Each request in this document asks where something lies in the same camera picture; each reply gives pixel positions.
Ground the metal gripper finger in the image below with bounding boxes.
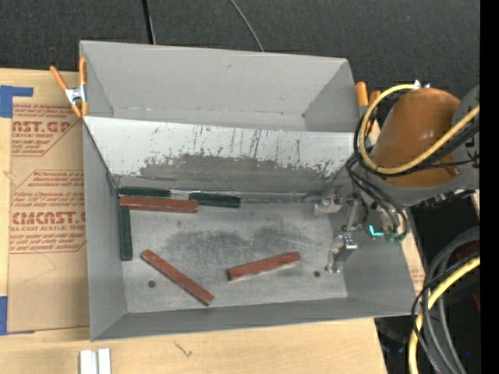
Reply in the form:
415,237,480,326
325,235,359,274
313,192,345,216

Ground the red-brown flat block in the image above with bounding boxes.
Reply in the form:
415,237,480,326
227,251,302,282
140,249,215,307
119,195,200,214

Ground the grey metal bin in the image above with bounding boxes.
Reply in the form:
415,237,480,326
79,40,420,342

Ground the dark green flat block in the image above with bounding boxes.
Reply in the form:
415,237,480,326
119,207,134,262
189,192,242,209
118,186,172,199

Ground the brown cardboard board red print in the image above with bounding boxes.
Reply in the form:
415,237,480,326
0,67,426,334

